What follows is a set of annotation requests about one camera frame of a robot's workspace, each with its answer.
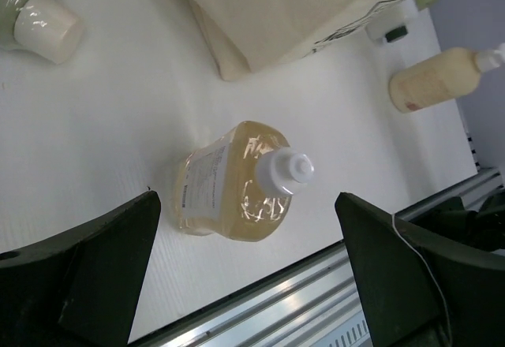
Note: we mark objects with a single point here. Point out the white tube black cap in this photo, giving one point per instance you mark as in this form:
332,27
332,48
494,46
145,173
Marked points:
391,24

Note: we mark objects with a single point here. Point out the clear amber soap bottle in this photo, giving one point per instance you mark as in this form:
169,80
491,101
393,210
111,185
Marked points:
241,186

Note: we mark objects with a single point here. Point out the cream pump lotion bottle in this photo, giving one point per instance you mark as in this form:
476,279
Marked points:
448,75

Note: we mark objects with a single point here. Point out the cream canvas tote bag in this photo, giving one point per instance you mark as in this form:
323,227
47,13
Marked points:
247,36

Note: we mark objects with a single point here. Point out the aluminium mounting rail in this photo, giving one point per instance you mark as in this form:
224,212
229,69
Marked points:
296,288

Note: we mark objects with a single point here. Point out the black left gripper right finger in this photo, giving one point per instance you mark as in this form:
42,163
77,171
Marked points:
418,288

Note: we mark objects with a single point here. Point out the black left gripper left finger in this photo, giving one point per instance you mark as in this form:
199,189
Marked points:
80,287

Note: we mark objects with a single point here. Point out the pale green lotion tube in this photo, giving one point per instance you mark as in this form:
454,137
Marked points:
44,27

